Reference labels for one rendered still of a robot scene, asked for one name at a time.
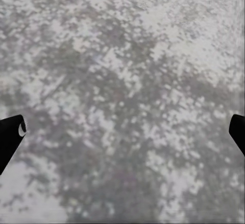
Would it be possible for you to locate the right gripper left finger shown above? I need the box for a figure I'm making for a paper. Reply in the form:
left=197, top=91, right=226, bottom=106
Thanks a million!
left=0, top=115, right=27, bottom=176

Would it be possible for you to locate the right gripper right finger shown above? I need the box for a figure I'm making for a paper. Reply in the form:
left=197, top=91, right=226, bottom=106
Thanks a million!
left=229, top=114, right=245, bottom=156

